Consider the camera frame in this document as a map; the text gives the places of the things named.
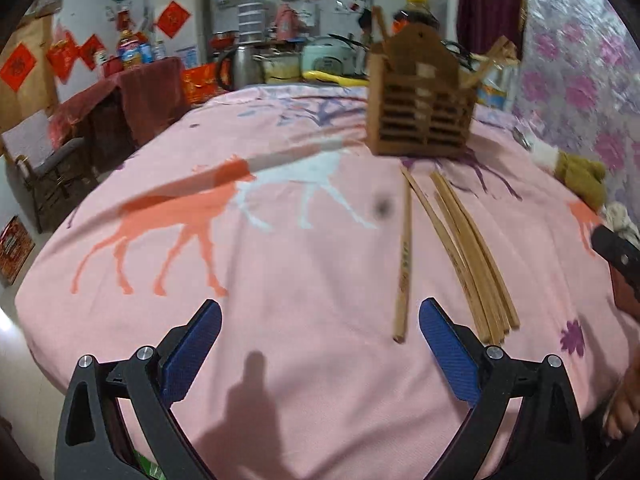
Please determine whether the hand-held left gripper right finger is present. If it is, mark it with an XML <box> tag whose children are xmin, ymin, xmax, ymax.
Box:
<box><xmin>419</xmin><ymin>298</ymin><xmax>587</xmax><ymax>480</ymax></box>

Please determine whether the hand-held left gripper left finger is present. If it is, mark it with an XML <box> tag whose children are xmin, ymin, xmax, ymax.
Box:
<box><xmin>54</xmin><ymin>299</ymin><xmax>223</xmax><ymax>480</ymax></box>

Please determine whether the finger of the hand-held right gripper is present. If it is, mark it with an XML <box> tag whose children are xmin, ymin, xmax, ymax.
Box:
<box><xmin>591</xmin><ymin>224</ymin><xmax>640</xmax><ymax>306</ymax></box>

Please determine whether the group of wooden chopsticks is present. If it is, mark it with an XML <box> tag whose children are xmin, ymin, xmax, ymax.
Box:
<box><xmin>400</xmin><ymin>167</ymin><xmax>521</xmax><ymax>347</ymax></box>

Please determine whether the single printed wooden chopstick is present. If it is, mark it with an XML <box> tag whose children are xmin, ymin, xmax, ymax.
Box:
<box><xmin>393</xmin><ymin>167</ymin><xmax>415</xmax><ymax>345</ymax></box>

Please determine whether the brown wooden chopstick holder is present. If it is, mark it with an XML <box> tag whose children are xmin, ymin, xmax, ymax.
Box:
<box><xmin>366</xmin><ymin>24</ymin><xmax>478</xmax><ymax>160</ymax></box>

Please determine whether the person's right hand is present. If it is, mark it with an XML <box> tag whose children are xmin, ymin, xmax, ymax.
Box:
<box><xmin>602</xmin><ymin>364</ymin><xmax>640</xmax><ymax>442</ymax></box>

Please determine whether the white patterned cloth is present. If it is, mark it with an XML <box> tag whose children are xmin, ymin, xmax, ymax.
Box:
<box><xmin>602</xmin><ymin>200</ymin><xmax>640</xmax><ymax>248</ymax></box>

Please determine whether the pink deer print bedsheet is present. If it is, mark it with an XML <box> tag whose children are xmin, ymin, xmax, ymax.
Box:
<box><xmin>14</xmin><ymin>82</ymin><xmax>640</xmax><ymax>480</ymax></box>

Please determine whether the floral mattress in plastic wrap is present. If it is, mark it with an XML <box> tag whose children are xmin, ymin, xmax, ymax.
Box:
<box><xmin>515</xmin><ymin>0</ymin><xmax>640</xmax><ymax>221</ymax></box>

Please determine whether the clear cooking oil bottle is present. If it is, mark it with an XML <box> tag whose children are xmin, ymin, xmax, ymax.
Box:
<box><xmin>475</xmin><ymin>60</ymin><xmax>518</xmax><ymax>111</ymax></box>

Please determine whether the red gift box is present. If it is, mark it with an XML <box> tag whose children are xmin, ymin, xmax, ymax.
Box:
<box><xmin>0</xmin><ymin>215</ymin><xmax>36</xmax><ymax>283</ymax></box>

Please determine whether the wicker chair with cushions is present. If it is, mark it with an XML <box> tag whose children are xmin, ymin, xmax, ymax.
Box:
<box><xmin>0</xmin><ymin>110</ymin><xmax>98</xmax><ymax>233</ymax></box>

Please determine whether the table with red cloth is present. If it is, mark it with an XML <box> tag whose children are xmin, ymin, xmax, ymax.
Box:
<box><xmin>50</xmin><ymin>57</ymin><xmax>188</xmax><ymax>161</ymax></box>

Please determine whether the orange red gift bag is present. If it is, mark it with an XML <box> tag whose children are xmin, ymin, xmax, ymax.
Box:
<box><xmin>180</xmin><ymin>64</ymin><xmax>221</xmax><ymax>106</ymax></box>

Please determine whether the stainless steel kettle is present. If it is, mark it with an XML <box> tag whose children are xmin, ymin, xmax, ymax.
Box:
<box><xmin>216</xmin><ymin>45</ymin><xmax>266</xmax><ymax>92</ymax></box>

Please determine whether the brown wooden door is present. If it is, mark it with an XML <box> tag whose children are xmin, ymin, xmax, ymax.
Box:
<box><xmin>0</xmin><ymin>12</ymin><xmax>58</xmax><ymax>133</ymax></box>

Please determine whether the steel pot with lid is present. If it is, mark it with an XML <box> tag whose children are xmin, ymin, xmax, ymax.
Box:
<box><xmin>260</xmin><ymin>52</ymin><xmax>303</xmax><ymax>85</ymax></box>

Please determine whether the yellow saucepan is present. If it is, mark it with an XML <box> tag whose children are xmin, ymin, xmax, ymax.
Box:
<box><xmin>302</xmin><ymin>70</ymin><xmax>371</xmax><ymax>87</ymax></box>

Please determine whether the orange cooking oil bottle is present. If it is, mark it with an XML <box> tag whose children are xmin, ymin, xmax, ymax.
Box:
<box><xmin>116</xmin><ymin>30</ymin><xmax>143</xmax><ymax>71</ymax></box>

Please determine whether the small red diamond paper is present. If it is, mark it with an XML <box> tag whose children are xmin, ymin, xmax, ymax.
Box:
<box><xmin>79</xmin><ymin>34</ymin><xmax>106</xmax><ymax>71</ymax></box>

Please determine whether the pale green rice cooker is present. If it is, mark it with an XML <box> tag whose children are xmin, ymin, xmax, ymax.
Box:
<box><xmin>300</xmin><ymin>36</ymin><xmax>358</xmax><ymax>75</ymax></box>

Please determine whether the soy sauce bottle yellow cap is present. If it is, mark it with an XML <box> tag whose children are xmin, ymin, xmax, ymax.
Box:
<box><xmin>391</xmin><ymin>0</ymin><xmax>441</xmax><ymax>36</ymax></box>

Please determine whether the red hanging decoration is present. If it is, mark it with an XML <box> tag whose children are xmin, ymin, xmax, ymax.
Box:
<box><xmin>47</xmin><ymin>30</ymin><xmax>81</xmax><ymax>81</ymax></box>

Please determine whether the white refrigerator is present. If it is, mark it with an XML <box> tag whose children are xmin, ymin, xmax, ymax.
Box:
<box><xmin>150</xmin><ymin>0</ymin><xmax>213</xmax><ymax>68</ymax></box>

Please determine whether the red diamond paper on refrigerator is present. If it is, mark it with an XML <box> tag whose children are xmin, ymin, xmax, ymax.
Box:
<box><xmin>155</xmin><ymin>1</ymin><xmax>192</xmax><ymax>40</ymax></box>

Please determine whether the red diamond paper on door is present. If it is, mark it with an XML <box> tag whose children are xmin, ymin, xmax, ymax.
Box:
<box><xmin>0</xmin><ymin>42</ymin><xmax>38</xmax><ymax>93</ymax></box>

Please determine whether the stacked steamer with green lid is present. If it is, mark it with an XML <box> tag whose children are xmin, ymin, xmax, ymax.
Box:
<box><xmin>235</xmin><ymin>0</ymin><xmax>266</xmax><ymax>45</ymax></box>

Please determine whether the pink thermos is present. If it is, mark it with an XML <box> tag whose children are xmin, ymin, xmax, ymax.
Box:
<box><xmin>274</xmin><ymin>4</ymin><xmax>301</xmax><ymax>41</ymax></box>

